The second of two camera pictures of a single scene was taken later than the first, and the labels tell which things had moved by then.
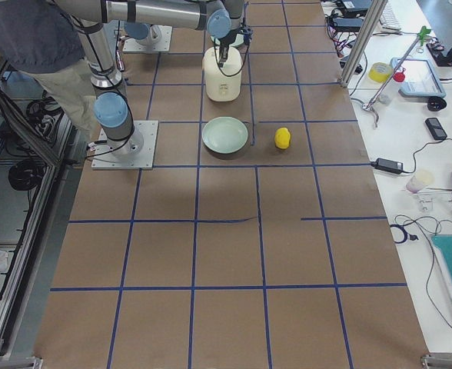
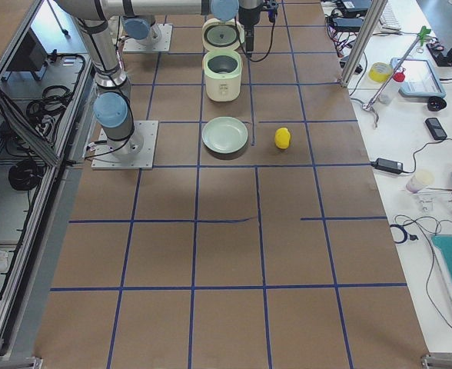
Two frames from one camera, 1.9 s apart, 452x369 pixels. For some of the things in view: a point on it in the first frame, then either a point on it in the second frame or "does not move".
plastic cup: [418, 181] does not move
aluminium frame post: [362, 41] does not move
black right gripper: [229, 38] → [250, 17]
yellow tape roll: [380, 72] does not move
